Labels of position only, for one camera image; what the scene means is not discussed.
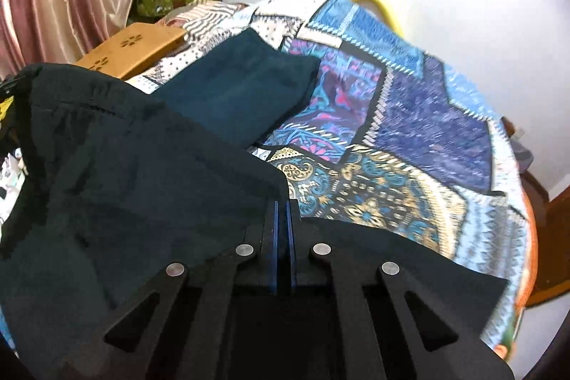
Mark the black pants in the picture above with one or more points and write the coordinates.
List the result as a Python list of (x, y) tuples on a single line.
[(133, 184)]

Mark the brown cardboard box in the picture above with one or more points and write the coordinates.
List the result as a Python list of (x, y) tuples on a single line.
[(133, 46)]

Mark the dark teal folded pants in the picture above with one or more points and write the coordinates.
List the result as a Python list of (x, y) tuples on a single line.
[(236, 81)]

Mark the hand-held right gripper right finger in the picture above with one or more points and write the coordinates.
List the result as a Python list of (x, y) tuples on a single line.
[(290, 246)]

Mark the orange plaid blanket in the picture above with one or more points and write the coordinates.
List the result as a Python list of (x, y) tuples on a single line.
[(506, 351)]

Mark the blue patchwork printed blanket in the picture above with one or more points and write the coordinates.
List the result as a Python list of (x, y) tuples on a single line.
[(400, 117)]

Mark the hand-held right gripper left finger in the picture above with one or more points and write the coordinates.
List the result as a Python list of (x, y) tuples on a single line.
[(275, 246)]

